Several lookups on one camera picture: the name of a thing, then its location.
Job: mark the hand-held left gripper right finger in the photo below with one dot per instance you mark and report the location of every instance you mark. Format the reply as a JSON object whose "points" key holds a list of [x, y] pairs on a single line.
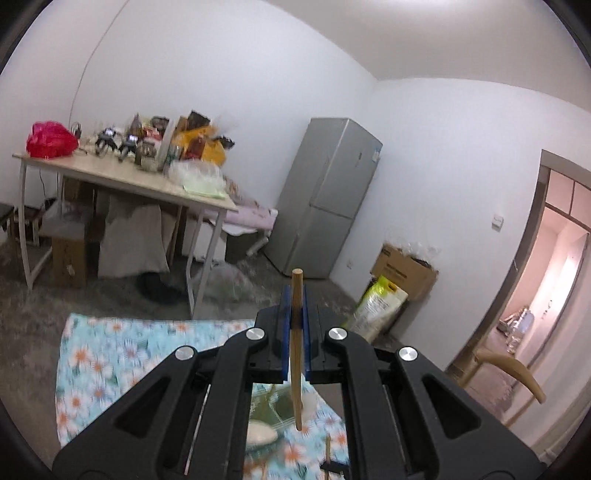
{"points": [[307, 360]]}

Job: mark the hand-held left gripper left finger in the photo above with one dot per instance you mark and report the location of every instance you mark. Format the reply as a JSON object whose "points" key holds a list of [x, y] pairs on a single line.
{"points": [[286, 350]]}

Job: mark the single tan chopstick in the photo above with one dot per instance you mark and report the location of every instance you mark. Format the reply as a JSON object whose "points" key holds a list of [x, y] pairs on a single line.
{"points": [[298, 295], [327, 452]]}

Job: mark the green perforated utensil holder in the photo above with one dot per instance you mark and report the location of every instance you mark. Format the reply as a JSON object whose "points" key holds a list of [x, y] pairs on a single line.
{"points": [[270, 406]]}

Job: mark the crumpled translucent plastic bag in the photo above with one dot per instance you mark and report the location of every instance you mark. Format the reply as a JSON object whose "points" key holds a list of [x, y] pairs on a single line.
{"points": [[231, 281]]}

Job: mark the yellow-green sack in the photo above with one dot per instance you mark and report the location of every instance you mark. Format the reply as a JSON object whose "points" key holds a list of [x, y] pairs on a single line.
{"points": [[378, 304]]}

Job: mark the white box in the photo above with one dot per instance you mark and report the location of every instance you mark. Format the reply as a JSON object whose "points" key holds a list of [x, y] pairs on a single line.
{"points": [[214, 244]]}

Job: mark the large cardboard box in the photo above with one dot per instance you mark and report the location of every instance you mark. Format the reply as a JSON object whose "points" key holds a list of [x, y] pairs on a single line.
{"points": [[406, 272]]}

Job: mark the pink bedding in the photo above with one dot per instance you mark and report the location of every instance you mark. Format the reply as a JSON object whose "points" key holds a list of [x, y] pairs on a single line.
{"points": [[249, 212]]}

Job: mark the black shoe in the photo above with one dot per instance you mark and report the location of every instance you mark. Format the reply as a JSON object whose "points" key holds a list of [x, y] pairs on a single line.
{"points": [[157, 287]]}

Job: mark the grey refrigerator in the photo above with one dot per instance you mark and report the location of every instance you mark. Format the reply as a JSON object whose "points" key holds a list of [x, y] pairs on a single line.
{"points": [[323, 184]]}

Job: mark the floral light blue blanket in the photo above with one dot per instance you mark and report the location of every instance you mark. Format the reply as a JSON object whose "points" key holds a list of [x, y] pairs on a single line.
{"points": [[106, 360]]}

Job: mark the grey woven sack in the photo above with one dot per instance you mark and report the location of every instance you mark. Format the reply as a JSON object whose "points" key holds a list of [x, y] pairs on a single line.
{"points": [[134, 240]]}

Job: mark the clear plastic bag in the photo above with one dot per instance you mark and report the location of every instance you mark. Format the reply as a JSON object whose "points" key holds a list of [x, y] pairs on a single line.
{"points": [[198, 177]]}

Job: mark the light wooden chair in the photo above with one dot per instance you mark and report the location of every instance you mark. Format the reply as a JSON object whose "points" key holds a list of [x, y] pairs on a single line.
{"points": [[508, 364]]}

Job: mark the yellow snack bag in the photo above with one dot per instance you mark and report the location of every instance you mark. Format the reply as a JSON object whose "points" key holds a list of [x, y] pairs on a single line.
{"points": [[210, 150]]}

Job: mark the small cardboard box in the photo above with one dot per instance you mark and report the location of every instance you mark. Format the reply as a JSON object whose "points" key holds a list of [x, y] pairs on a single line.
{"points": [[69, 261]]}

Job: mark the grey desk with clutter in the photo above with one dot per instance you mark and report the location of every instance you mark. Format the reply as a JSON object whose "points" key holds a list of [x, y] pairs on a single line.
{"points": [[115, 175]]}

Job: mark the grey box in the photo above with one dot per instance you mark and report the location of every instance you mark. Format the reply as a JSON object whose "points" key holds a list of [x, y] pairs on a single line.
{"points": [[64, 226]]}

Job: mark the black hand-held device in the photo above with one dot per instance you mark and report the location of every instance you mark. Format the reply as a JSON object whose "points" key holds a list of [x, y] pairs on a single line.
{"points": [[106, 143], [128, 146]]}

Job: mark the wooden chair with black seat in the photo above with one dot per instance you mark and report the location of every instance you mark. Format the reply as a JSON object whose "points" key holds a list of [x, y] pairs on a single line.
{"points": [[4, 214]]}

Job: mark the red plastic bag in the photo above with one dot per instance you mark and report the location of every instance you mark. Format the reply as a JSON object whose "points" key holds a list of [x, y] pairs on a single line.
{"points": [[51, 141]]}

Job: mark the white wall switch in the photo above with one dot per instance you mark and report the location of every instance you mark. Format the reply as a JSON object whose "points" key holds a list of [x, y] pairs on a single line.
{"points": [[497, 222]]}

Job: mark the wooden door frame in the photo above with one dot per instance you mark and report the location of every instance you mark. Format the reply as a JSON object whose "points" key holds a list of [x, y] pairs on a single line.
{"points": [[531, 221]]}

